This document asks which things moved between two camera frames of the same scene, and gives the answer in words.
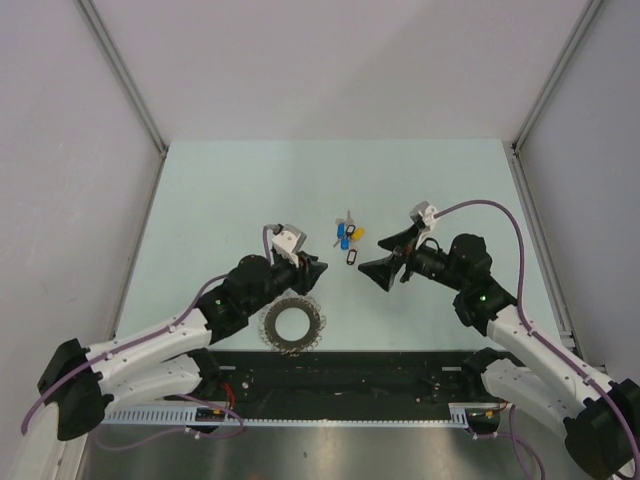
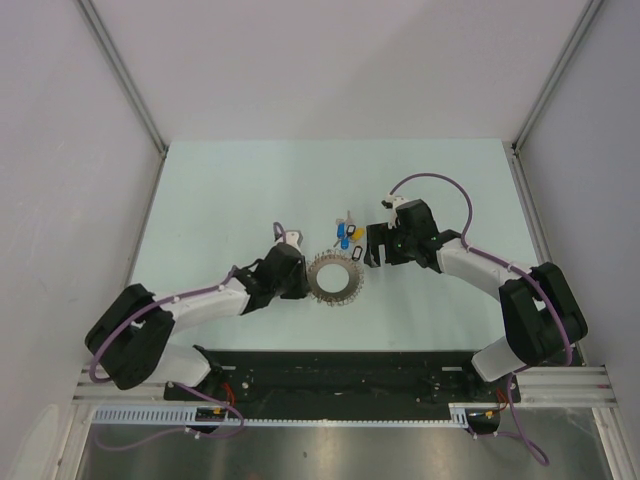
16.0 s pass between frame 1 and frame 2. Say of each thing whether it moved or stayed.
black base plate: stayed
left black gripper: stayed
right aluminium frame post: stayed
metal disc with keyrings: moved
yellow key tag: stayed
